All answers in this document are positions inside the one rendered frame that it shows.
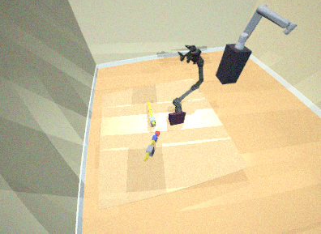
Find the olive yellow long bar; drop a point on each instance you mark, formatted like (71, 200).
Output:
(152, 118)

